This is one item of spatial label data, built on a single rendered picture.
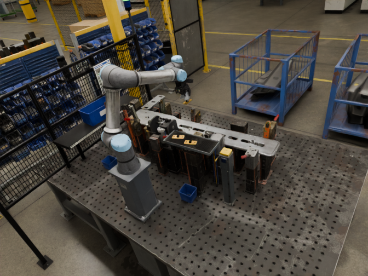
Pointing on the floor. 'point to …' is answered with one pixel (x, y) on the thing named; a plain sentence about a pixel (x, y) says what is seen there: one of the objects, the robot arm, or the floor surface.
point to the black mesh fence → (45, 261)
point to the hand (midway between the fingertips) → (187, 99)
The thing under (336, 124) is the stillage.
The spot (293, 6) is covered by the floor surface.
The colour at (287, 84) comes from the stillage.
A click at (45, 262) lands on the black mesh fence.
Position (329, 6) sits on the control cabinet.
